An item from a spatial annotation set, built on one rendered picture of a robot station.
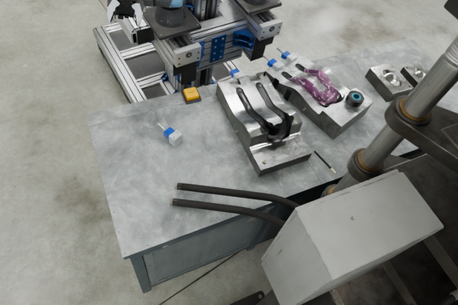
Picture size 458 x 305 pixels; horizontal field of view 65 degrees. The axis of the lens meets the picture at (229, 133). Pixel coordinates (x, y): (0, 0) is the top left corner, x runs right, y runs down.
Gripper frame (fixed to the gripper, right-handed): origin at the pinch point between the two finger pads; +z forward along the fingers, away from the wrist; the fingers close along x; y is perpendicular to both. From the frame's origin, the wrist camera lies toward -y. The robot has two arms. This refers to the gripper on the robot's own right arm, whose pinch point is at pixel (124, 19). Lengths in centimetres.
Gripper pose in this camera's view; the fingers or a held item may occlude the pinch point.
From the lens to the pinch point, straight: 116.4
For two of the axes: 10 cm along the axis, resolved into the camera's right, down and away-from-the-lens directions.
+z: 0.9, 8.2, -5.6
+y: -2.5, 5.6, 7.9
